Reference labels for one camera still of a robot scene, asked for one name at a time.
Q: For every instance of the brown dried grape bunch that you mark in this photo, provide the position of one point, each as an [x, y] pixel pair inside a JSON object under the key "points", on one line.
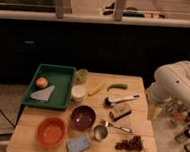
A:
{"points": [[135, 144]]}

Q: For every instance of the dark red bowl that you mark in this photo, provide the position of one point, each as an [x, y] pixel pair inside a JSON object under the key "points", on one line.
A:
{"points": [[82, 118]]}

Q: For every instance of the orange peach fruit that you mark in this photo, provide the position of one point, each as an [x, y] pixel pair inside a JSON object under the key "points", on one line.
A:
{"points": [[41, 82]]}

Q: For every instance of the small metal cup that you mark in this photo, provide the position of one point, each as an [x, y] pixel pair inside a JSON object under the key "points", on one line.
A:
{"points": [[100, 132]]}

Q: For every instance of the grey folded cloth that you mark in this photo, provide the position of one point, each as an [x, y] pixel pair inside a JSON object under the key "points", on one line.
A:
{"points": [[43, 95]]}

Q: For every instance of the orange red bowl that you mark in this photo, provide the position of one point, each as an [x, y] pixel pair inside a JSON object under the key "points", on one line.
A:
{"points": [[50, 132]]}

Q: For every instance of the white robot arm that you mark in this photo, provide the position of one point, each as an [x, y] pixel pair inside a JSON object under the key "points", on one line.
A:
{"points": [[172, 80]]}

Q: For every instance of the white round container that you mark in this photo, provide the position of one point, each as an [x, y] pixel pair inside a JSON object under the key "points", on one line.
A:
{"points": [[78, 93]]}

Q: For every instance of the green plastic tray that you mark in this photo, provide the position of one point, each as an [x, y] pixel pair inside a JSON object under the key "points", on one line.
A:
{"points": [[56, 94]]}

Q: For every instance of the green chili pepper toy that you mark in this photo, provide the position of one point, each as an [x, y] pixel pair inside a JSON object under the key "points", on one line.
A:
{"points": [[118, 86]]}

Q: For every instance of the wooden block eraser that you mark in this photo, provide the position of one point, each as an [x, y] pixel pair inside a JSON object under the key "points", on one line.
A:
{"points": [[120, 111]]}

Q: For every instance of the blue sponge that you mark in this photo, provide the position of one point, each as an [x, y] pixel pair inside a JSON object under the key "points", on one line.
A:
{"points": [[78, 144]]}

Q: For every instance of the light green cup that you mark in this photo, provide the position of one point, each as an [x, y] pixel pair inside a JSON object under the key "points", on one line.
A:
{"points": [[81, 76]]}

